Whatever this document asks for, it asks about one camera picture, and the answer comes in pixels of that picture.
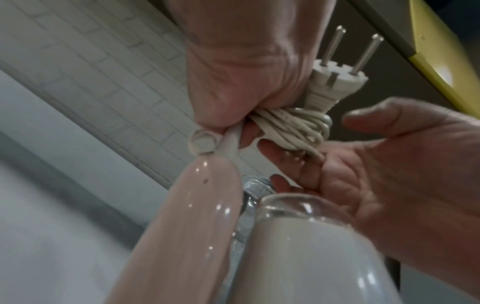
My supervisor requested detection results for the clear round knob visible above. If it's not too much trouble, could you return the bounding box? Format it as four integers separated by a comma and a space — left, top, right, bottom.
188, 129, 219, 156

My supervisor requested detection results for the chrome metal fitting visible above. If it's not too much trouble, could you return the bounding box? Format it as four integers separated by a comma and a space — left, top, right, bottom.
240, 175, 279, 215

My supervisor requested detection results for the person's left hand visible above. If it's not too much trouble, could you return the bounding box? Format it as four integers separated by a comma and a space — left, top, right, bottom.
166, 0, 337, 150

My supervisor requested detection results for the yellow cabinet panel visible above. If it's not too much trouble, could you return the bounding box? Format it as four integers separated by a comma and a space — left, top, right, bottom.
408, 0, 480, 115

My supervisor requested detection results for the white appliance part, clear rim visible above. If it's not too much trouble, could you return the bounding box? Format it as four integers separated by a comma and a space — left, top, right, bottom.
224, 193, 403, 304

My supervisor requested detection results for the white power cable with plug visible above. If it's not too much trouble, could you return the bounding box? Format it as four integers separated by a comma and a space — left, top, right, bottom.
213, 25, 384, 159

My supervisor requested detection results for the person's right hand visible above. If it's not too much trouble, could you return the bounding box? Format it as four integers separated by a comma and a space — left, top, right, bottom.
258, 97, 480, 299

